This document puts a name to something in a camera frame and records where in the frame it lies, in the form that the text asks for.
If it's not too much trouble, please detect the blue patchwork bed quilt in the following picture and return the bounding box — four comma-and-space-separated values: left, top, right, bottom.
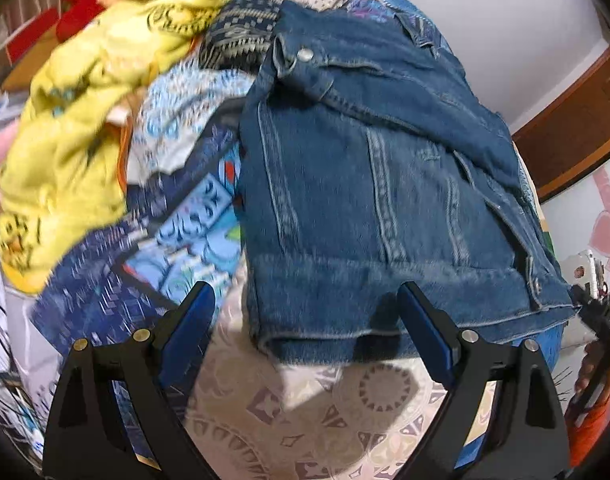
0, 0, 566, 480

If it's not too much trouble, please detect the orange sleeve forearm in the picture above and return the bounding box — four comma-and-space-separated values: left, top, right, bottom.
565, 396, 610, 468

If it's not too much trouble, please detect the blue denim jacket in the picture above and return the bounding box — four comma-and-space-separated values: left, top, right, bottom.
238, 1, 574, 364

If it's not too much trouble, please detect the white wardrobe sliding door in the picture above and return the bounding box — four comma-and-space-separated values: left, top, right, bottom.
542, 159, 610, 283

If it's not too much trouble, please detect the yellow cartoon blanket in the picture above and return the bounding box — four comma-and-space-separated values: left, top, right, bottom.
0, 0, 229, 295

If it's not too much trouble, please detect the red plush toy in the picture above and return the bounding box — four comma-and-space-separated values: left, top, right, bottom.
54, 0, 124, 44

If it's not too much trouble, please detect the right hand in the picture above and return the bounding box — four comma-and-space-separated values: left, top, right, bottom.
575, 340, 610, 405

